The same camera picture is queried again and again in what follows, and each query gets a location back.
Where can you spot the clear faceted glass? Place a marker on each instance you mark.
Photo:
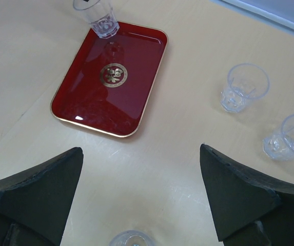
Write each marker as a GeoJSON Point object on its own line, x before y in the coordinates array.
{"type": "Point", "coordinates": [99, 15]}

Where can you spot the red lacquer tray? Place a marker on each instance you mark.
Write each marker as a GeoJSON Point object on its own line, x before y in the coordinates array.
{"type": "Point", "coordinates": [108, 84]}

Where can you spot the aluminium table edge rail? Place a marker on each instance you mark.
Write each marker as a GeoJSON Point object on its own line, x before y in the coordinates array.
{"type": "Point", "coordinates": [279, 14]}

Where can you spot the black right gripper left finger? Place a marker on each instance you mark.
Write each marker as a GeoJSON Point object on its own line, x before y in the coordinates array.
{"type": "Point", "coordinates": [35, 203]}

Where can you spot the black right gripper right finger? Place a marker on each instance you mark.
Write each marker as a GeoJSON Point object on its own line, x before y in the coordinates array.
{"type": "Point", "coordinates": [248, 207]}

